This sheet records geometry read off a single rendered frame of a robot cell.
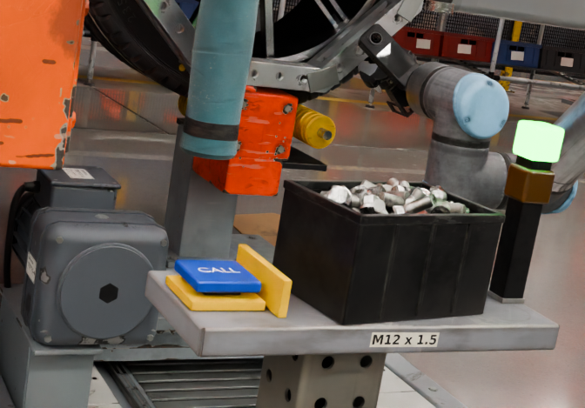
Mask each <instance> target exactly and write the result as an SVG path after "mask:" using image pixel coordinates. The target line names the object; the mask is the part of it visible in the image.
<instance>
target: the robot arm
mask: <svg viewBox="0 0 585 408"><path fill-rule="evenodd" d="M358 45H359V47H360V48H361V49H362V50H363V51H364V52H365V53H366V54H367V55H368V57H367V58H366V59H365V60H364V61H362V62H361V63H360V64H359V66H358V70H359V74H360V77H361V79H362V81H363V82H364V84H365V85H366V86H367V87H368V88H371V89H372V88H375V89H376V90H377V91H378V92H379V93H382V90H386V93H387V95H388V96H389V97H390V99H391V100H392V101H394V102H395V104H394V103H392V102H389V101H387V104H388V106H389V107H390V109H391V110H392V112H395V113H397V114H400V115H402V116H404V117H409V116H410V115H412V114H413V113H414V112H415V113H416V114H418V115H420V116H423V117H426V118H429V119H431V120H434V127H433V132H432V137H431V143H430V148H429V152H428V158H427V168H426V173H425V177H424V180H422V182H425V183H427V184H431V185H433V186H436V185H439V186H440V187H441V188H443V189H444V190H445V191H448V192H451V193H453V194H455V195H457V196H460V197H464V198H465V199H467V200H470V201H472V202H475V203H477V204H480V205H483V206H485V207H488V208H489V209H492V210H494V209H496V210H506V208H507V203H508V196H506V195H505V194H504V190H505V185H506V181H507V176H508V169H509V165H510V164H511V163H515V162H516V158H517V154H512V153H500V152H489V145H490V141H491V137H492V136H494V135H495V134H497V133H498V132H499V131H500V130H501V129H502V127H503V126H504V124H505V123H506V121H507V119H508V113H509V101H508V95H507V93H506V91H505V90H504V89H503V87H502V86H501V85H500V84H499V83H497V82H496V81H494V80H493V79H491V78H489V77H487V76H485V75H483V74H480V73H473V72H469V71H466V70H461V69H458V68H455V67H451V66H448V65H445V64H440V63H437V62H429V63H425V64H423V65H421V64H417V62H416V60H417V58H416V57H415V55H414V54H413V53H412V51H410V50H406V49H405V48H402V47H401V46H400V45H399V44H398V43H397V42H396V41H395V40H394V39H393V38H392V37H391V36H390V35H389V34H388V33H387V32H386V31H385V30H384V29H383V27H382V26H381V25H380V24H378V23H376V24H374V25H372V26H371V27H370V28H369V29H368V30H367V31H365V32H364V33H363V34H362V35H361V36H360V39H359V41H358ZM381 89H382V90H381ZM393 106H396V107H398V108H399V110H400V112H399V111H397V110H396V109H395V108H394V107H393ZM408 106H410V108H409V110H410V111H409V112H406V110H405V108H404V107H408ZM553 125H555V126H558V127H560V128H563V129H564V136H563V140H562V144H561V151H560V156H559V159H558V161H557V162H552V165H551V171H553V172H554V173H555V180H554V183H553V188H552V191H551V196H550V200H549V203H548V204H544V205H543V206H542V210H541V214H551V213H560V212H562V211H565V210H566V209H567V208H568V207H569V206H570V205H571V203H572V201H573V199H574V198H575V194H576V191H577V186H578V179H579V178H580V177H581V176H582V175H583V174H584V173H585V91H584V92H583V93H582V94H581V95H580V96H579V97H578V98H577V99H576V101H575V102H574V103H573V104H572V105H571V106H570V107H569V108H568V109H567V110H566V111H565V112H564V113H563V114H562V115H561V116H560V117H559V118H558V119H557V120H556V121H555V122H554V123H553Z"/></svg>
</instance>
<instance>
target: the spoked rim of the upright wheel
mask: <svg viewBox="0 0 585 408"><path fill-rule="evenodd" d="M200 2H201V1H200ZM200 2H199V4H198V6H197V8H196V9H195V11H194V12H193V14H192V16H191V18H190V20H189V21H190V22H191V24H192V25H193V27H194V28H195V30H196V25H197V21H198V12H199V6H200ZM375 2H376V0H301V1H300V2H299V3H298V4H297V5H296V6H295V7H294V8H293V9H292V10H291V11H290V12H288V13H287V14H286V15H285V16H284V17H282V18H280V20H279V21H277V22H276V23H273V3H272V0H259V8H260V31H258V32H255V37H254V44H253V49H252V57H258V58H266V59H274V60H281V61H289V62H297V63H299V62H302V61H305V60H307V59H309V58H311V57H314V56H315V55H316V54H318V53H319V52H320V51H321V50H323V49H324V48H325V47H326V46H327V45H328V44H329V43H331V42H332V40H334V39H335V38H336V37H337V36H338V35H340V34H341V33H342V32H343V31H344V30H346V29H347V28H348V27H349V26H350V25H352V24H353V23H354V22H355V21H357V20H358V19H359V18H360V17H361V16H363V15H364V14H365V13H366V12H367V11H369V10H370V9H371V8H372V7H373V5H374V4H375Z"/></svg>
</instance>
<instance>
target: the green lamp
mask: <svg viewBox="0 0 585 408"><path fill-rule="evenodd" d="M563 136H564V129H563V128H560V127H558V126H555V125H552V124H548V123H545V122H536V121H528V120H521V121H520V122H519V123H518V127H517V131H516V135H515V140H514V148H513V152H514V154H517V155H519V156H522V157H525V158H527V159H530V160H532V161H544V162H557V161H558V159H559V156H560V151H561V144H562V140H563Z"/></svg>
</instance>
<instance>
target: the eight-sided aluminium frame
mask: <svg viewBox="0 0 585 408"><path fill-rule="evenodd" d="M135 1H136V2H137V3H138V5H139V6H140V8H141V9H142V11H143V12H144V13H145V14H146V15H147V17H148V18H149V19H150V21H151V22H152V24H153V25H154V27H155V28H156V29H157V31H158V32H159V34H160V35H161V36H162V38H163V39H164V40H165V41H166V43H167V44H168V45H169V47H170V48H171V50H172V51H173V52H174V54H175V55H176V56H177V58H178V61H179V62H180V63H181V64H183V65H184V67H185V68H186V70H187V71H188V73H189V74H191V64H192V49H193V43H194V37H195V28H194V27H193V25H192V24H191V22H190V21H189V19H188V18H187V17H186V15H185V13H184V12H183V11H182V10H181V9H180V8H179V6H178V4H177V3H176V2H175V0H135ZM423 1H424V0H380V1H379V2H377V3H376V4H375V5H374V6H373V7H372V8H371V9H370V10H369V11H367V12H366V13H365V14H364V15H363V16H361V17H360V18H359V19H358V20H357V21H355V22H354V23H353V24H352V25H350V26H349V27H348V28H347V29H346V30H344V31H343V32H342V33H341V34H340V35H338V36H337V37H336V38H335V39H334V40H332V42H331V43H329V44H328V45H327V46H326V47H325V48H324V49H323V50H321V51H320V52H319V53H318V54H316V55H315V56H314V57H313V58H312V59H310V60H309V61H308V62H307V63H306V64H305V63H297V62H289V61H281V60H274V59H266V58H258V57H252V60H251V64H250V70H249V74H248V78H247V83H246V85H251V86H260V87H269V88H278V89H287V90H303V91H308V92H310V93H313V92H321V93H326V92H328V91H329V90H330V89H331V88H332V87H333V86H334V85H336V84H339V83H340V80H341V79H342V78H343V77H345V76H346V75H347V74H348V73H349V72H350V71H352V70H353V69H354V68H355V67H356V66H358V65H359V64H360V63H361V62H362V61H364V60H365V59H366V58H367V57H368V55H367V54H366V53H365V52H364V51H363V50H362V49H361V48H360V47H359V45H358V41H359V39H360V36H361V35H362V34H363V33H364V32H365V31H367V30H368V29H369V28H370V27H371V26H372V25H374V24H376V23H378V24H380V25H381V26H382V27H383V29H384V30H385V31H386V32H387V33H388V34H389V35H390V36H393V35H394V34H395V33H396V32H397V31H398V30H400V29H401V28H402V27H403V26H404V25H406V24H407V23H408V22H409V23H411V22H412V20H413V19H414V17H415V16H416V15H418V14H419V13H420V12H421V11H422V5H423Z"/></svg>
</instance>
